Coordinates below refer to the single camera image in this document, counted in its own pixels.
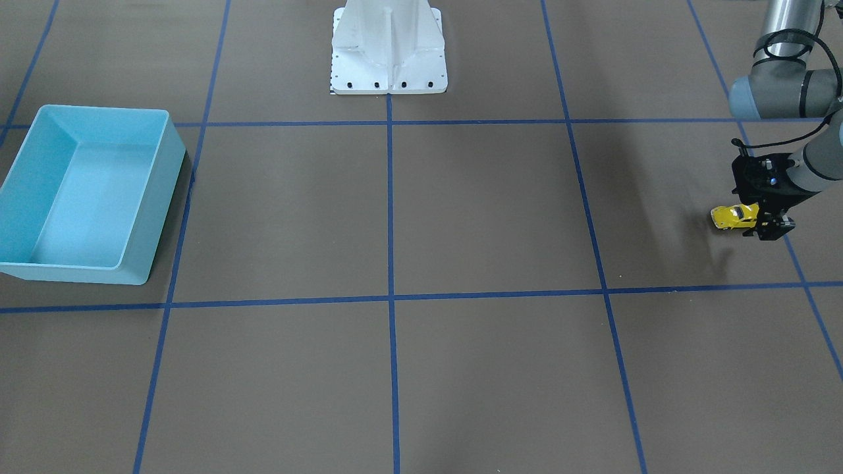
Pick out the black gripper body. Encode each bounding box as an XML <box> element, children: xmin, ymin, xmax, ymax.
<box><xmin>732</xmin><ymin>153</ymin><xmax>801</xmax><ymax>218</ymax></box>

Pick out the yellow toy car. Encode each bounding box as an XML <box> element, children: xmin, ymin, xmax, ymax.
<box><xmin>710</xmin><ymin>203</ymin><xmax>759</xmax><ymax>230</ymax></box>

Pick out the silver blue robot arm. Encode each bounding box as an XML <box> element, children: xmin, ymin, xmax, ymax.
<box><xmin>728</xmin><ymin>1</ymin><xmax>842</xmax><ymax>240</ymax></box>

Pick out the light blue plastic bin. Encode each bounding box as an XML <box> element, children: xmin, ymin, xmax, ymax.
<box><xmin>1</xmin><ymin>105</ymin><xmax>186</xmax><ymax>286</ymax></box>

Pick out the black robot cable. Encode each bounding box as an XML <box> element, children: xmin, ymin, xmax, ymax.
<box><xmin>731</xmin><ymin>26</ymin><xmax>843</xmax><ymax>149</ymax></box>

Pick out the white pedestal column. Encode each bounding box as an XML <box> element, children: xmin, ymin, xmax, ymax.
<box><xmin>329</xmin><ymin>1</ymin><xmax>449</xmax><ymax>95</ymax></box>

